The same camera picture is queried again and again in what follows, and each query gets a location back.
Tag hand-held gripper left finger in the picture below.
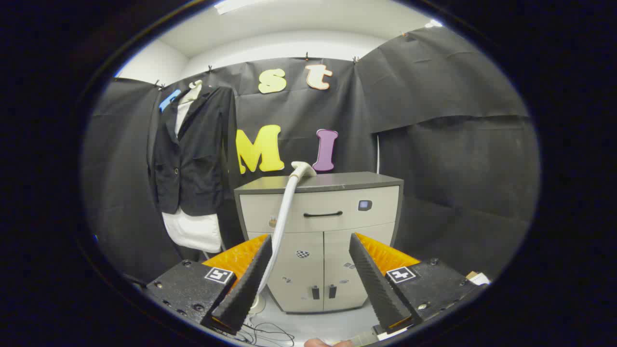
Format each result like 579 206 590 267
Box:
145 234 274 335

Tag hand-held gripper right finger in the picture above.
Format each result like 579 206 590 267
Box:
349 233 478 334

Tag white shirt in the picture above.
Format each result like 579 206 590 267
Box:
161 87 222 254

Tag white garment steamer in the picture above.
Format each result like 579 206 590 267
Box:
248 161 317 315

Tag black jacket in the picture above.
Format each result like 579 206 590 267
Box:
152 86 237 216

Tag grey cabinet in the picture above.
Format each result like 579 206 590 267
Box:
234 172 404 314

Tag black backdrop cloth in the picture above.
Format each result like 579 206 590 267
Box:
82 25 540 285

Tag tangle of black cables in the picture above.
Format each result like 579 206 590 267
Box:
212 319 295 347

